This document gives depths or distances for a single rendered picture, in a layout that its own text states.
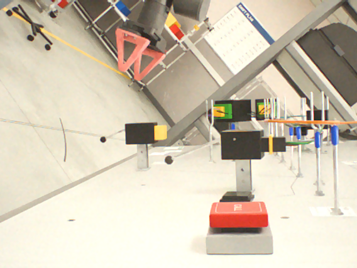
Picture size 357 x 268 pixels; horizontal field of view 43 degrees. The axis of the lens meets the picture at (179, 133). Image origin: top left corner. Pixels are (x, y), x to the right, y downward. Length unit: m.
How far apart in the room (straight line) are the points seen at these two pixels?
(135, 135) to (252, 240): 0.59
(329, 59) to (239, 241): 1.34
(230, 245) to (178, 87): 8.11
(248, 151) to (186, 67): 7.89
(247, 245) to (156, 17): 0.64
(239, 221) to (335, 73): 1.33
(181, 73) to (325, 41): 6.92
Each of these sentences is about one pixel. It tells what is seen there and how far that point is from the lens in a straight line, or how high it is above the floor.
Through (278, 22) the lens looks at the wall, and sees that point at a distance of 8.52.
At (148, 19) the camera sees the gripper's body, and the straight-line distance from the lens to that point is 0.95.
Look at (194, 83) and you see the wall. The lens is 8.43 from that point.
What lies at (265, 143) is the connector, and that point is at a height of 1.17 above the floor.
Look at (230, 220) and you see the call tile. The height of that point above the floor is 1.10.
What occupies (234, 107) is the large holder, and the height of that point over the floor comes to 1.16.
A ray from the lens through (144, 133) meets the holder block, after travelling 0.95.
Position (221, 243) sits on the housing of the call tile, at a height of 1.09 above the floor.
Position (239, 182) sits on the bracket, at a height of 1.10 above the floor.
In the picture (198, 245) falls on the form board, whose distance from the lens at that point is 0.43.
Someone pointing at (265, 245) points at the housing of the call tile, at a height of 1.12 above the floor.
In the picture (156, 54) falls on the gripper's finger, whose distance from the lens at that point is 1.01.
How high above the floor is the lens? 1.17
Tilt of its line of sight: 8 degrees down
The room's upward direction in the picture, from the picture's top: 50 degrees clockwise
